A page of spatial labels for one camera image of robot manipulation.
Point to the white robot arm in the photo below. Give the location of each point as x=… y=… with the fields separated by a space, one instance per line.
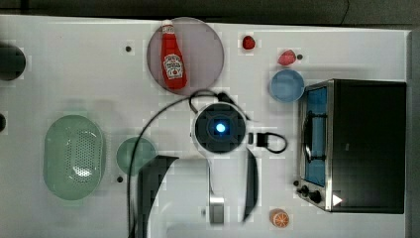
x=218 y=190

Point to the black steel toaster oven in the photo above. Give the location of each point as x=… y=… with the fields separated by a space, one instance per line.
x=352 y=146

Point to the red plush ketchup bottle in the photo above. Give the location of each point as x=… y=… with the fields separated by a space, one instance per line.
x=171 y=58

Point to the purple round plate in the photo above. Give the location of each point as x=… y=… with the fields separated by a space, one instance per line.
x=202 y=50

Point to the green round cup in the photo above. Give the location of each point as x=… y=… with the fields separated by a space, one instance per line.
x=134 y=153

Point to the blue bowl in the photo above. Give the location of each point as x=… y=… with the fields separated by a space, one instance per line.
x=286 y=86

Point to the pink plush strawberry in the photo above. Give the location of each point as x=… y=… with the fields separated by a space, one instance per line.
x=287 y=58

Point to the orange slice toy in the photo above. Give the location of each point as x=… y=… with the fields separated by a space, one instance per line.
x=279 y=218

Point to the green perforated colander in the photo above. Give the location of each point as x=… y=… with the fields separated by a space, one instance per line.
x=74 y=157

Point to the black round object left edge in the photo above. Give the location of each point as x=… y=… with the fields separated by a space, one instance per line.
x=12 y=62

